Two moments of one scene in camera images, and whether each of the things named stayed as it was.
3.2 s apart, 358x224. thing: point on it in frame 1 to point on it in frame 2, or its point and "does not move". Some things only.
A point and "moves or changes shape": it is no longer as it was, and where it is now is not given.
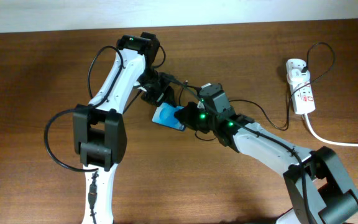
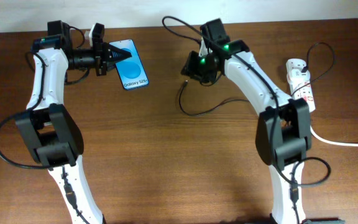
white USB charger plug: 296,77 does not move
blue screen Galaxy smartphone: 165,114 moves or changes shape
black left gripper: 159,97 to 102,51
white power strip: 302,97 does not move
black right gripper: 188,117 to 191,68
